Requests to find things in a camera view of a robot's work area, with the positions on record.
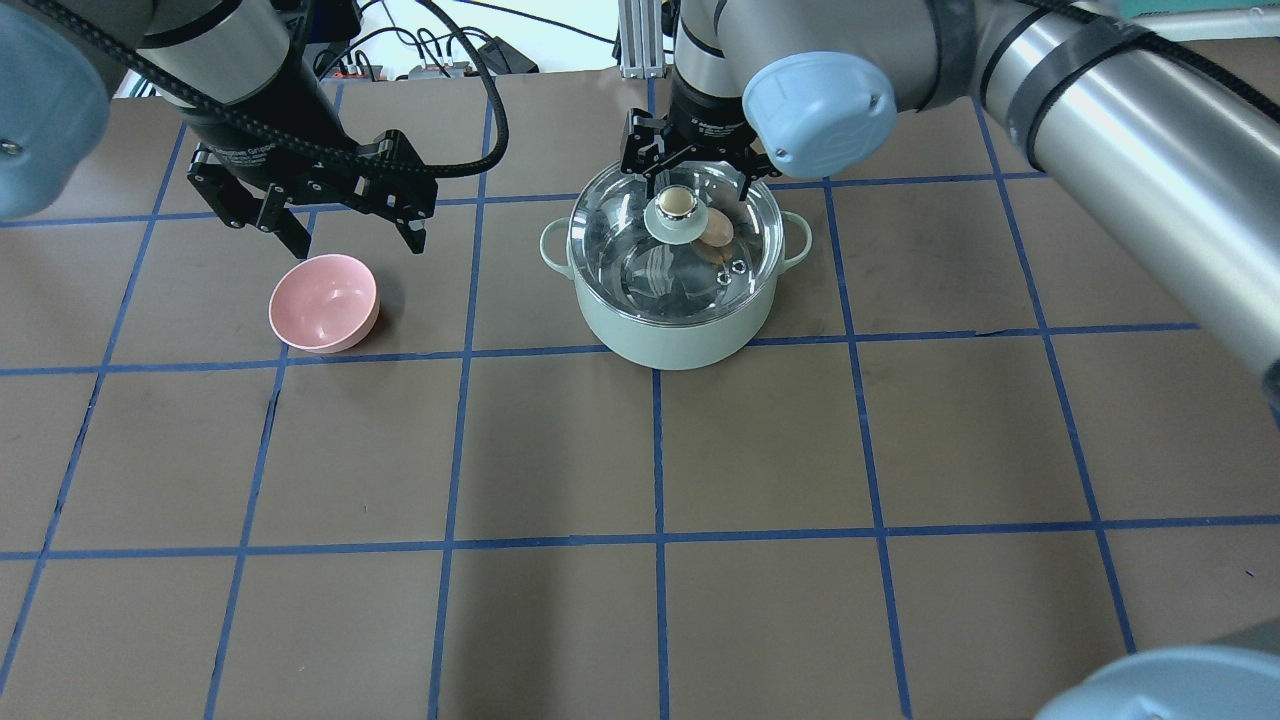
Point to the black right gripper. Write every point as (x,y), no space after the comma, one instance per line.
(706,116)

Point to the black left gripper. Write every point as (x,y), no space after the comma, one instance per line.
(262,133)

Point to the brown egg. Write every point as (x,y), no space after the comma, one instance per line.
(714,244)

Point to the glass pot lid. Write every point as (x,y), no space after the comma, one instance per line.
(634,274)

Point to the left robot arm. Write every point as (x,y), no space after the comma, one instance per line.
(269,139)

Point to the pale green cooking pot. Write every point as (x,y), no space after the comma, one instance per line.
(676,217)

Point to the pink bowl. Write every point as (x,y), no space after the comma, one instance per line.
(325,305)

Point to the black power adapter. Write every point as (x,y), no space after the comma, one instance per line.
(503,59)

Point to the aluminium frame post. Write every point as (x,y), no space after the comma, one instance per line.
(644,27)

